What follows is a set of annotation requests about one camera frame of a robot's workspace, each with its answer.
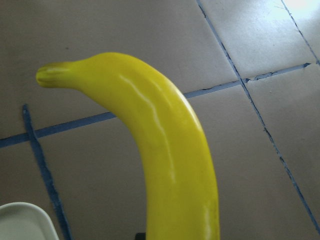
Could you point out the white bear tray plate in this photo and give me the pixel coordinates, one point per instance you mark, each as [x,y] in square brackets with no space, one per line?
[25,221]

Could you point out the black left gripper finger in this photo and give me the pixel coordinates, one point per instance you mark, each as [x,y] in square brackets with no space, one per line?
[140,236]

